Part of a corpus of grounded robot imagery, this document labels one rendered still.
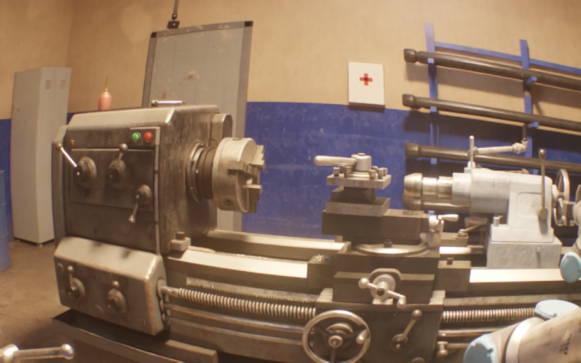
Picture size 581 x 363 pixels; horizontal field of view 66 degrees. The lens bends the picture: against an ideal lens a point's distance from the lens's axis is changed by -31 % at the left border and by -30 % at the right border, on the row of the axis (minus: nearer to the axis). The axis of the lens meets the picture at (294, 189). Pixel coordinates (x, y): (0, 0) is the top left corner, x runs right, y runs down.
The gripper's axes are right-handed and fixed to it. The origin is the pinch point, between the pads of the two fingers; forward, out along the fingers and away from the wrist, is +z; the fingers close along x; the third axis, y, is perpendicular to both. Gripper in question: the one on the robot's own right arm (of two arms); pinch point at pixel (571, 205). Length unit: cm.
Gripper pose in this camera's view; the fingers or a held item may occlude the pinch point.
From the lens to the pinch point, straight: 191.8
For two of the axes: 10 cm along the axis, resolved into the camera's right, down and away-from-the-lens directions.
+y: -0.3, 9.9, 1.4
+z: 2.5, -1.3, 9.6
